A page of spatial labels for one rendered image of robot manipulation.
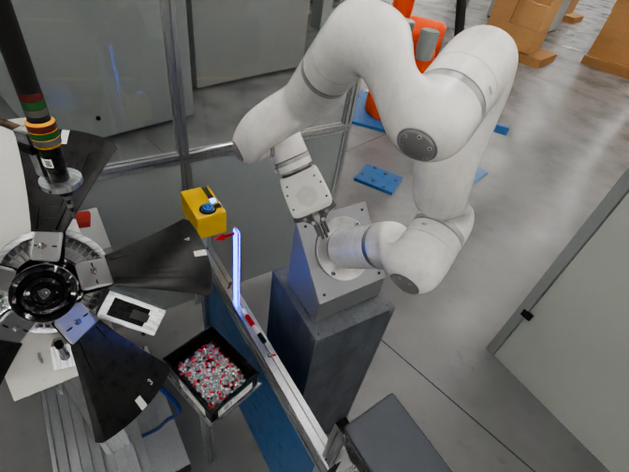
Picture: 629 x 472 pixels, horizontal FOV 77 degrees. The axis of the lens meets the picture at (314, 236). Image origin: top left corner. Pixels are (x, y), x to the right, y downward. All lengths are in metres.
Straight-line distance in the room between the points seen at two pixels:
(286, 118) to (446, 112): 0.35
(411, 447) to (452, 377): 1.68
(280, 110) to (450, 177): 0.33
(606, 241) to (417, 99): 1.61
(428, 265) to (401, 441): 0.32
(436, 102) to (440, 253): 0.39
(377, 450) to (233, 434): 1.36
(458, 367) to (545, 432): 0.50
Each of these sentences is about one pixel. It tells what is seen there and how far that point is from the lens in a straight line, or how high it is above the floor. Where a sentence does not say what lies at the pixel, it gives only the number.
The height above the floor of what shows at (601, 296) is 0.75.
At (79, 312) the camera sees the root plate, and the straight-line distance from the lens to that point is 1.06.
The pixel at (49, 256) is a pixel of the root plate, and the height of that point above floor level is 1.24.
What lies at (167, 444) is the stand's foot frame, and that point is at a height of 0.06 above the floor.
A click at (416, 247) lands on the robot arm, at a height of 1.40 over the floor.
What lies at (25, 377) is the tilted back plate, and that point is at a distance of 1.31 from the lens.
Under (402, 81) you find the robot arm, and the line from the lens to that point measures 0.51.
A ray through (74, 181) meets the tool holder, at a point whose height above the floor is 1.45.
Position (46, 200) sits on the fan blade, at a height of 1.32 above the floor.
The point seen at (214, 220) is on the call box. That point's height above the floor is 1.05.
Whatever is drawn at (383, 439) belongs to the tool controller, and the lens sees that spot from 0.75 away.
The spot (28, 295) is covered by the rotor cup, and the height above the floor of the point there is 1.23.
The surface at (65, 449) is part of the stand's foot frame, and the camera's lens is 2.08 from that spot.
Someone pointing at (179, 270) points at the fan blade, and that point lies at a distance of 1.02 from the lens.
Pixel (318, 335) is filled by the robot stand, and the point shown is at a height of 0.93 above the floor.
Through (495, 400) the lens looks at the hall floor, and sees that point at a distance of 2.47.
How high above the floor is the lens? 1.92
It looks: 42 degrees down
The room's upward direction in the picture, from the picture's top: 10 degrees clockwise
